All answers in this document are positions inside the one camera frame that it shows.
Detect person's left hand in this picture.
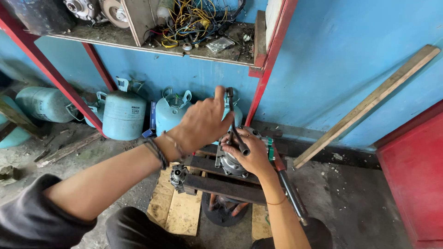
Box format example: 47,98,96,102
172,86,235,156

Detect person's right hand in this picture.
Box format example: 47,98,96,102
220,127,274,178

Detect black socket wrench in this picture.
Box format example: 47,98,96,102
226,87,251,157

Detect silver car air-conditioner compressor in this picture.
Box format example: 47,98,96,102
215,126,276,179

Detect light blue refrigerant cylinder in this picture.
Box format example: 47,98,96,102
15,86,76,124
211,93,243,146
82,91,108,129
0,95,32,149
102,77,147,141
155,87,193,137

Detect dark metal work stand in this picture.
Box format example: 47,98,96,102
183,142,288,207

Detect silver compressor clutch hub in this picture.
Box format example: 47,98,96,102
169,164,189,193

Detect small brown cardboard sheet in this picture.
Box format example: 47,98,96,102
251,203,274,241

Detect dark blue cardboard box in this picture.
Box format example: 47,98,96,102
142,101,157,138

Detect large brown cardboard sheet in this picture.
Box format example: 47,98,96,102
147,162,205,237

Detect person's black trousers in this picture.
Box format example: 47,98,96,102
105,206,333,249

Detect long wooden plank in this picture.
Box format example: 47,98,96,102
293,44,441,169

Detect weathered wood strip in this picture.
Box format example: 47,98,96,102
36,131,103,169

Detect red metal cabinet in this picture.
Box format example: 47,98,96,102
375,100,443,249

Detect person's dark grey sleeve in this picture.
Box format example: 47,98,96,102
0,174,98,249

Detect short dirty wooden board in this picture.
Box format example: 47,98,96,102
0,98,44,140

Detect grey stone chunk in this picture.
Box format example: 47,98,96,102
0,165,21,186

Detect thin brown wrist cord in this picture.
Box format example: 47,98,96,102
162,131,186,160

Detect orange wrist string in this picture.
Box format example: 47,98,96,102
266,195,288,206

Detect black braided bracelet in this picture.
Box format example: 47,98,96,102
143,137,170,170

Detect red and black handled tool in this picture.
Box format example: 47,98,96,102
271,145,309,226

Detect red frame shelf with parts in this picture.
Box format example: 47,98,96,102
0,0,299,139

